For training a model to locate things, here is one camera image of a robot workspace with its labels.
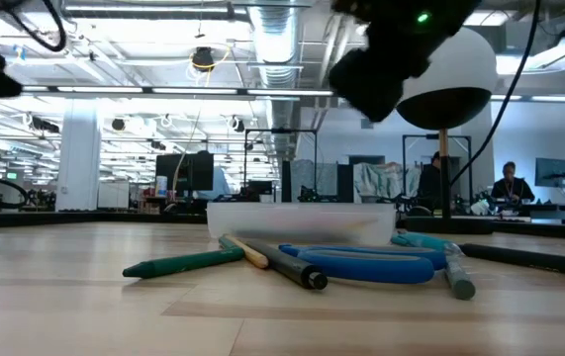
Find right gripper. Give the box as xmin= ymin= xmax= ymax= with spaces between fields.
xmin=329 ymin=19 xmax=476 ymax=124

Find teal pen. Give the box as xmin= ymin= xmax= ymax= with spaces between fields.
xmin=390 ymin=231 xmax=461 ymax=256

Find blue-handled scissors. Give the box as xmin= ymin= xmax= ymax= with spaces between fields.
xmin=278 ymin=243 xmax=447 ymax=286

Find thick black marker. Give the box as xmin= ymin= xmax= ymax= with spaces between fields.
xmin=244 ymin=238 xmax=330 ymax=292

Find yellow wooden pencil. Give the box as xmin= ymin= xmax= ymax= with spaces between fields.
xmin=223 ymin=233 xmax=270 ymax=270

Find dark green pen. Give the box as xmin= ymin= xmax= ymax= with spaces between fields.
xmin=217 ymin=234 xmax=241 ymax=251

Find grey marker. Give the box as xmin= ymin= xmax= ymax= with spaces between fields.
xmin=442 ymin=241 xmax=477 ymax=302

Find long black marker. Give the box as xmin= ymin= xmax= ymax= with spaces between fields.
xmin=458 ymin=242 xmax=565 ymax=280

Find green crayon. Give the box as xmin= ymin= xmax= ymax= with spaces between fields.
xmin=122 ymin=246 xmax=246 ymax=280

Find translucent plastic supply box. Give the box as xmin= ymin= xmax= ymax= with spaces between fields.
xmin=206 ymin=201 xmax=398 ymax=247

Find white globe table lamp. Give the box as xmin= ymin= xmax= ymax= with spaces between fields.
xmin=394 ymin=27 xmax=499 ymax=236

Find patterned cloth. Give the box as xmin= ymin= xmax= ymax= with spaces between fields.
xmin=353 ymin=162 xmax=422 ymax=202

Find person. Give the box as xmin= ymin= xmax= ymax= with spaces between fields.
xmin=418 ymin=151 xmax=444 ymax=210
xmin=197 ymin=150 xmax=235 ymax=202
xmin=490 ymin=161 xmax=536 ymax=203

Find white cabinet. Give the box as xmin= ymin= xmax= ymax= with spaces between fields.
xmin=97 ymin=181 xmax=131 ymax=210

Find black computer monitor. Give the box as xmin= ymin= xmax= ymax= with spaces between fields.
xmin=155 ymin=152 xmax=216 ymax=193

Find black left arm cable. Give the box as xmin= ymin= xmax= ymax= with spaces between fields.
xmin=0 ymin=0 xmax=68 ymax=53

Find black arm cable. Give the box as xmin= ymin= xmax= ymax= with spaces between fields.
xmin=0 ymin=0 xmax=68 ymax=53
xmin=449 ymin=0 xmax=543 ymax=187

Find black metal rig frame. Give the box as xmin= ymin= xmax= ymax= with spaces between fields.
xmin=402 ymin=133 xmax=474 ymax=214
xmin=243 ymin=128 xmax=319 ymax=203

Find silver ventilation duct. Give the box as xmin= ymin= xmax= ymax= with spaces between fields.
xmin=246 ymin=0 xmax=308 ymax=159

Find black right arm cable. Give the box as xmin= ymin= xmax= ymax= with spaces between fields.
xmin=449 ymin=0 xmax=543 ymax=187

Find black ceiling camera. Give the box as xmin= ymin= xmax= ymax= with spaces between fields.
xmin=190 ymin=46 xmax=217 ymax=73

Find wall-mounted monitor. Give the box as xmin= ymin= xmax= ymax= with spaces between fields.
xmin=534 ymin=157 xmax=565 ymax=189

